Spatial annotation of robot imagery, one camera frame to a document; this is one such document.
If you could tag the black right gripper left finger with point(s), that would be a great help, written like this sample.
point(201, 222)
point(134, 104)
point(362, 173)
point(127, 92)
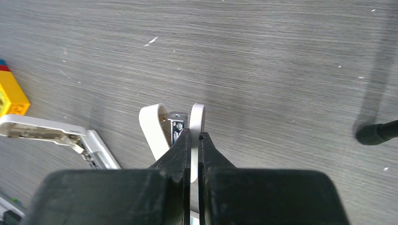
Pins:
point(157, 195)

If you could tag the yellow green colourful block toy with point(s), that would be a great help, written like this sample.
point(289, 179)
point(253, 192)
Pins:
point(12, 98)

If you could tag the white staple remover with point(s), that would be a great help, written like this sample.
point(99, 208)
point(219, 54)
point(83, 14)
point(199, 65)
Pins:
point(156, 128)

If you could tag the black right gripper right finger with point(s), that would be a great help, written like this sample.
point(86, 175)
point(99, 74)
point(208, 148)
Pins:
point(229, 195)

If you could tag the black tripod stand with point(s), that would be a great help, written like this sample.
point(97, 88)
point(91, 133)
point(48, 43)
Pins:
point(376, 134)

